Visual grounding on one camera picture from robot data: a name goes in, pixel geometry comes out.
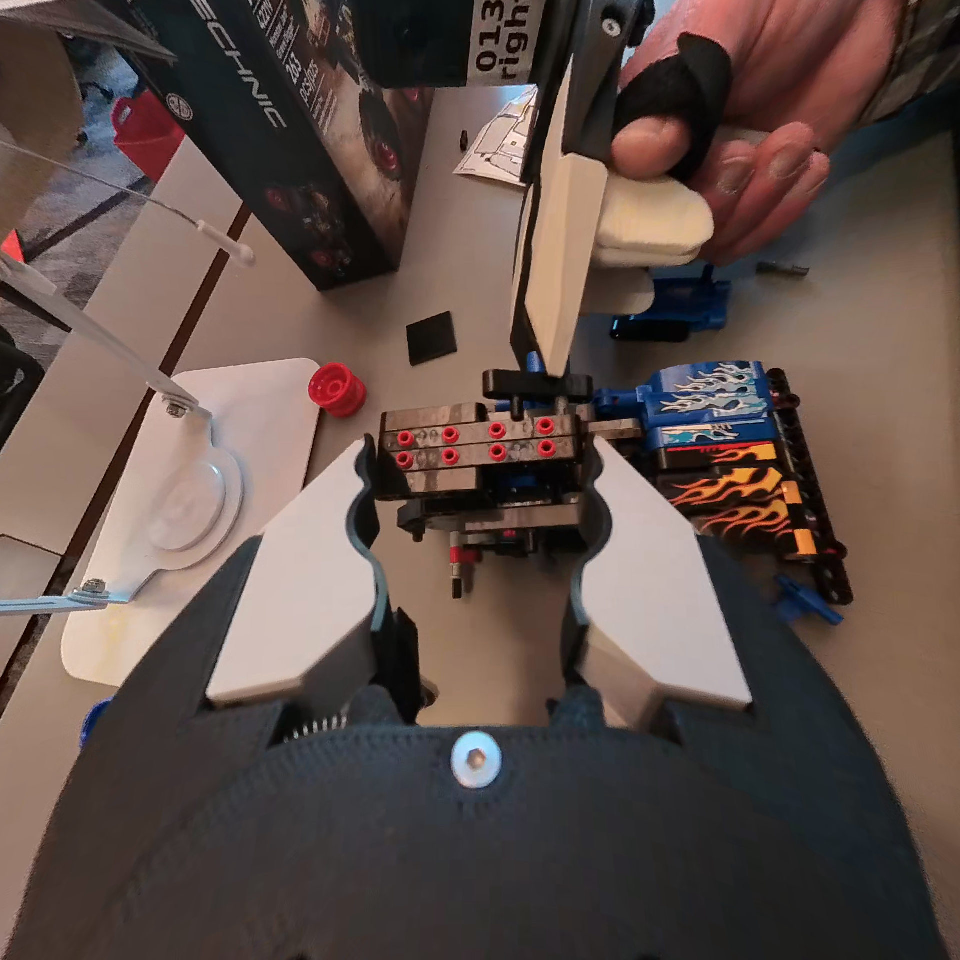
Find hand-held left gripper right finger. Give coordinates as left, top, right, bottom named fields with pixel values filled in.
left=566, top=433, right=754, bottom=735

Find blue panel piece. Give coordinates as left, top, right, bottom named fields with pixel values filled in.
left=609, top=264, right=732, bottom=344

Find person's right hand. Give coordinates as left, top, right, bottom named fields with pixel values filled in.
left=611, top=0, right=924, bottom=265

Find small blue lever piece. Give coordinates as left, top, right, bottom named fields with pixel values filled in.
left=776, top=575, right=846, bottom=626

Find instruction booklet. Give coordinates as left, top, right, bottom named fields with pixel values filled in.
left=0, top=0, right=177, bottom=65

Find black toy set box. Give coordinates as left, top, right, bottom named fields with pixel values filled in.
left=97, top=0, right=438, bottom=292

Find red bin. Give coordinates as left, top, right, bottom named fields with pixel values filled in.
left=112, top=90, right=186, bottom=183

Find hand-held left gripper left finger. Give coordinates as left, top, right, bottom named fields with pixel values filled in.
left=204, top=433, right=393, bottom=710

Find person's right forearm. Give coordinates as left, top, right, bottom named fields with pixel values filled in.
left=858, top=0, right=960, bottom=129

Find white-tipped holder wire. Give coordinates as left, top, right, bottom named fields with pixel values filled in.
left=0, top=142, right=258, bottom=269

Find black flat tile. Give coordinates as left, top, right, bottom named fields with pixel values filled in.
left=406, top=311, right=459, bottom=366

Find red wheel rim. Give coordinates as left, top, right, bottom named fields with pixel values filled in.
left=309, top=363, right=369, bottom=418

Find black beam with blue connector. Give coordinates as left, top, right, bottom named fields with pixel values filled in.
left=482, top=351, right=594, bottom=421

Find blue wheel rim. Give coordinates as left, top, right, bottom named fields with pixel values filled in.
left=78, top=696, right=114, bottom=751

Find toy truck model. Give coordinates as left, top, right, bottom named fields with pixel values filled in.
left=373, top=360, right=856, bottom=609

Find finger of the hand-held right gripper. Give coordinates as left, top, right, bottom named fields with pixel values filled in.
left=510, top=60, right=610, bottom=378

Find sticker sheet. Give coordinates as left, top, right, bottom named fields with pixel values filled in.
left=453, top=84, right=541, bottom=186

